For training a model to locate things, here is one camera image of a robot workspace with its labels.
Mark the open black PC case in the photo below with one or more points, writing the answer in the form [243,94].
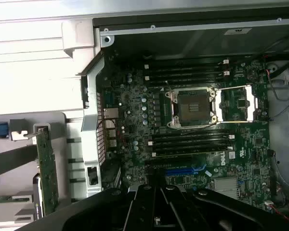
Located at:
[183,43]

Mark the silver disk bay cage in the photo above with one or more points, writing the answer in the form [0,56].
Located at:
[283,134]

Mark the silver chipset heatsink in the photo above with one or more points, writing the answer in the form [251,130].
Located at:
[225,187]

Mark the metal CPU socket cover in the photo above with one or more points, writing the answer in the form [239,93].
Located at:
[218,106]

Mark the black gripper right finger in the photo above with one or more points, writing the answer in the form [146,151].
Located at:
[207,211]

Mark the blue expansion slot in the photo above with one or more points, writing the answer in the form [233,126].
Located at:
[180,171]

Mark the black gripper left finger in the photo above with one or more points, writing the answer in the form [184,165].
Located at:
[91,211]

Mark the grey parts rack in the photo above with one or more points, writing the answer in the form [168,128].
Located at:
[14,163]

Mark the green motherboard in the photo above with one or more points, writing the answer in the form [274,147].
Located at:
[255,154]

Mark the green RAM stick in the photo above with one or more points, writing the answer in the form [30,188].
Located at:
[4,199]

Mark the black RAM slot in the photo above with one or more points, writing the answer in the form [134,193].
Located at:
[183,81]
[183,75]
[190,146]
[190,134]
[183,69]
[183,63]
[190,140]

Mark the CPU socket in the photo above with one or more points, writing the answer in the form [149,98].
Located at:
[191,107]

